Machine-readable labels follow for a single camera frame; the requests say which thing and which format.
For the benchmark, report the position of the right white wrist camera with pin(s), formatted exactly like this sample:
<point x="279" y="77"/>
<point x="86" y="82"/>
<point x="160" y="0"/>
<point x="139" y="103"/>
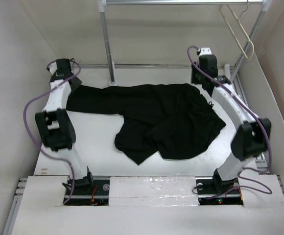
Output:
<point x="204" y="51"/>

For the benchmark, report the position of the right aluminium side rail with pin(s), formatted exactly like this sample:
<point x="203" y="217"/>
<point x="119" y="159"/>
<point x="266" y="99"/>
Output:
<point x="260" y="161"/>

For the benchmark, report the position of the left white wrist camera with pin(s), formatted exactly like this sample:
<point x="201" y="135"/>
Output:
<point x="52" y="68"/>

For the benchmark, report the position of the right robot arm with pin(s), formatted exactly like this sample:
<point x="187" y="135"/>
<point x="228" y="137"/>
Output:
<point x="252" y="132"/>

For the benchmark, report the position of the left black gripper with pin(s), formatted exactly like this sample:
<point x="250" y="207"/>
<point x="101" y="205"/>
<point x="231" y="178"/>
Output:
<point x="78" y="82"/>

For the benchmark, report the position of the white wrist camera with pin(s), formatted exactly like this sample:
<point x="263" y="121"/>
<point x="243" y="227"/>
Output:
<point x="52" y="68"/>
<point x="204" y="51"/>

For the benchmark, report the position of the metal clothes rack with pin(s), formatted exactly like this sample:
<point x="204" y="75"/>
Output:
<point x="247" y="51"/>

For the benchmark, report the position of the aluminium side rail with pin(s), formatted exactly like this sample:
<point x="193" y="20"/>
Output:
<point x="15" y="206"/>
<point x="260" y="161"/>

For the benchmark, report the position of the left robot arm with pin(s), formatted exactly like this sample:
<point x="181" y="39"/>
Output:
<point x="56" y="129"/>

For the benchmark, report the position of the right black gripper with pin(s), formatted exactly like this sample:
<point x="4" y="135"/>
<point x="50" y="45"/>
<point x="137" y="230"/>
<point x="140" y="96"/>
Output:
<point x="194" y="80"/>

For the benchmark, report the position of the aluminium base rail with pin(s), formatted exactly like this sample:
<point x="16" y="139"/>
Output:
<point x="148" y="191"/>

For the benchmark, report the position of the left aluminium side rail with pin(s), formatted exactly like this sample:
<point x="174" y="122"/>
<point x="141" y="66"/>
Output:
<point x="15" y="206"/>

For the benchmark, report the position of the black trousers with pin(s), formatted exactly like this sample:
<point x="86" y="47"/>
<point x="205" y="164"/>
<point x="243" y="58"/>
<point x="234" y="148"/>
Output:
<point x="174" y="120"/>

